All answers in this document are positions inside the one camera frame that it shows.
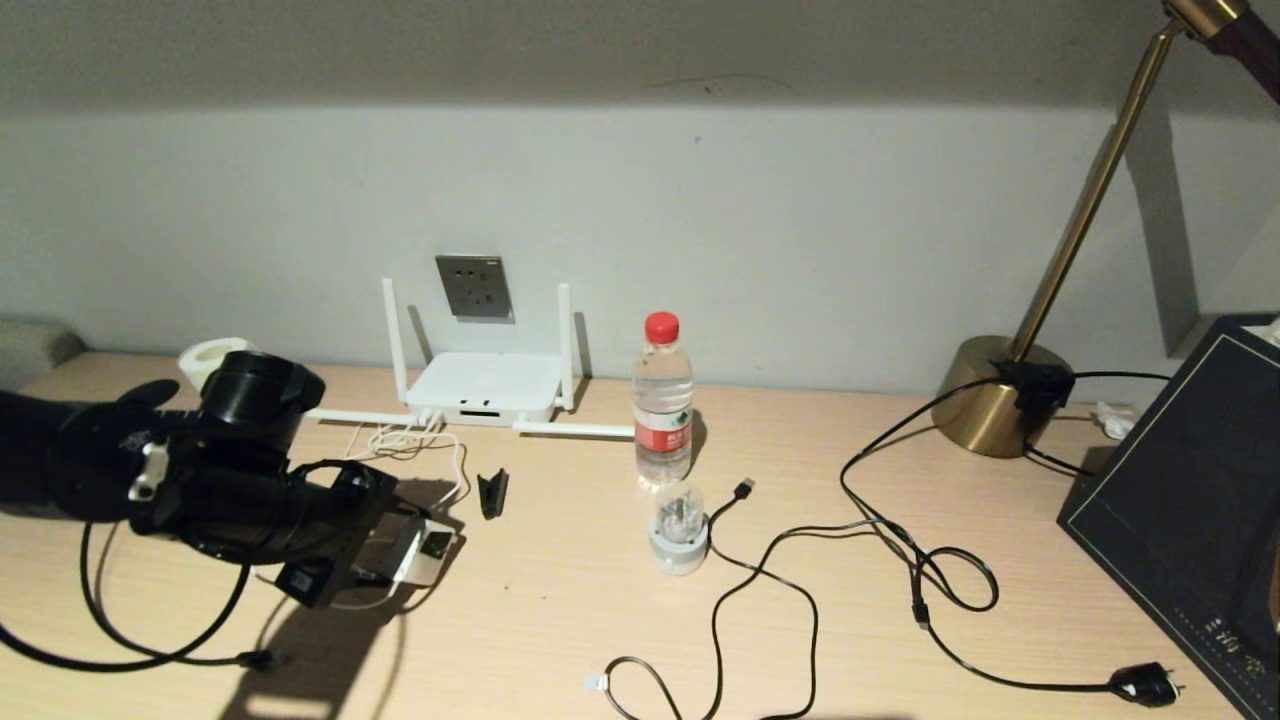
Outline white power adapter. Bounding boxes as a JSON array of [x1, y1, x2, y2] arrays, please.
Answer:
[[392, 520, 457, 587]]

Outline white router with antennas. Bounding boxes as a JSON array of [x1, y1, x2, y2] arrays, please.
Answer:
[[305, 278, 636, 441]]

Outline white tape roll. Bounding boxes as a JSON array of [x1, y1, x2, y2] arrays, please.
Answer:
[[178, 338, 259, 393]]

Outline clear dome grey base gadget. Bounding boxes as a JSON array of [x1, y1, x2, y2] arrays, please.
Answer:
[[649, 482, 711, 576]]

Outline red capped water bottle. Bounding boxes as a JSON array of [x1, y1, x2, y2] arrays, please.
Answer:
[[632, 312, 695, 487]]

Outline grey cushion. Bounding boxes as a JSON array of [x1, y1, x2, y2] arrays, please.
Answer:
[[0, 318, 86, 393]]

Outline gold desk lamp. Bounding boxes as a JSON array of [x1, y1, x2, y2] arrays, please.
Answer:
[[932, 0, 1280, 459]]

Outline black box on lamp base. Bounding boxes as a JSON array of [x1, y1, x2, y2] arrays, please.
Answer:
[[995, 362, 1077, 413]]

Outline grey wall socket plate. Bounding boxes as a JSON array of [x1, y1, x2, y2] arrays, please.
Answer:
[[435, 255, 514, 322]]

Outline black cable with white tip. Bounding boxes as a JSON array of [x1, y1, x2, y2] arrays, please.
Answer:
[[585, 655, 691, 720]]

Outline black USB cable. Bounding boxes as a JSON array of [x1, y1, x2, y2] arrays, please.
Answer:
[[703, 478, 933, 720]]

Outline thin black lamp cable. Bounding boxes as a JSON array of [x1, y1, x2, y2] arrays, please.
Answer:
[[1022, 370, 1173, 481]]

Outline black two-pin power cable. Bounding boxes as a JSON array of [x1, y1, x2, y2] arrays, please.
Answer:
[[840, 375, 1187, 709]]

